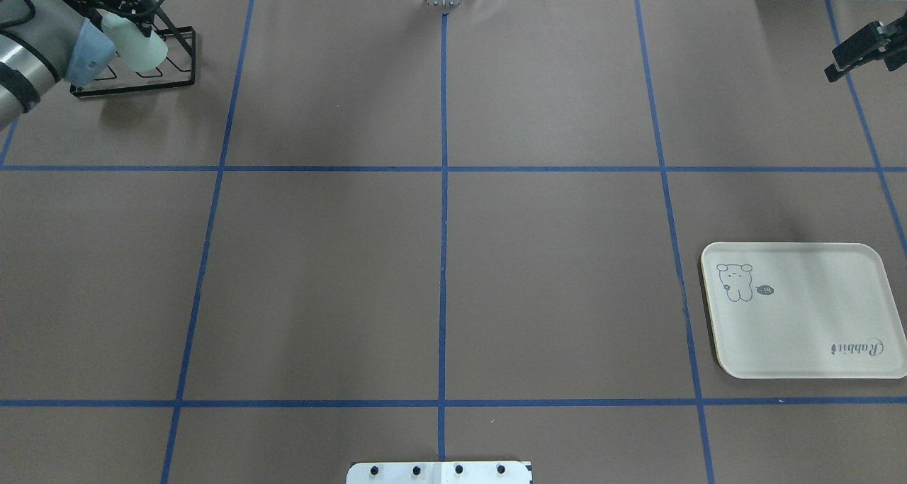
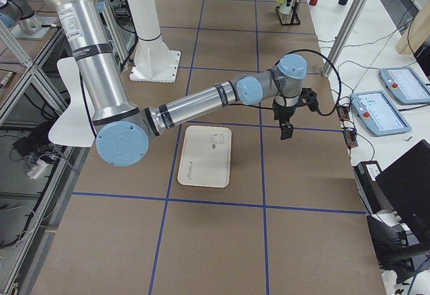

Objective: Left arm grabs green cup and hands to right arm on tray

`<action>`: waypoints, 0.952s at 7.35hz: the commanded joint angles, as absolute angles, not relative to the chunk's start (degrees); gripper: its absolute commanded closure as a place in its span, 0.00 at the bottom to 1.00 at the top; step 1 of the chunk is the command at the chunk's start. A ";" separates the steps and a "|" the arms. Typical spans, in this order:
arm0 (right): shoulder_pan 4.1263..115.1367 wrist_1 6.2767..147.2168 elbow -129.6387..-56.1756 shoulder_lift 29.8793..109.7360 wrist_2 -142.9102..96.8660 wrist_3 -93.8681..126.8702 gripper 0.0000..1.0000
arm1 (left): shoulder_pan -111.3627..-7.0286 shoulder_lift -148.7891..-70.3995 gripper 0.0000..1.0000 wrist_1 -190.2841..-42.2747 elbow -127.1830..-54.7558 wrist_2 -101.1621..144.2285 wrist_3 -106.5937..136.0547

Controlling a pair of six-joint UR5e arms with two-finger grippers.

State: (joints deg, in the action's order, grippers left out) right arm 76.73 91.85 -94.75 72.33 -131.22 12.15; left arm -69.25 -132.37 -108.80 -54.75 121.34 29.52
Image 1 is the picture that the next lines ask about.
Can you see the beige rabbit print tray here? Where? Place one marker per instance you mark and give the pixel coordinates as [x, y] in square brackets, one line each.
[802, 310]

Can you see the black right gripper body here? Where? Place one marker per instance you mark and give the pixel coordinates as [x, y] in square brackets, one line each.
[881, 42]

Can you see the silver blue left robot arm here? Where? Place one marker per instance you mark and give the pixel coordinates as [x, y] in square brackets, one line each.
[44, 42]

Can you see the pale green plastic cup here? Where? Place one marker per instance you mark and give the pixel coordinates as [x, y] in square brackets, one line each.
[140, 53]

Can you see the black wire cup rack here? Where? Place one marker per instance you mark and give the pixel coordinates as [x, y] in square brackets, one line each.
[178, 69]

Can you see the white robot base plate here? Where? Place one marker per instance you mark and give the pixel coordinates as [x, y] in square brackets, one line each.
[441, 472]

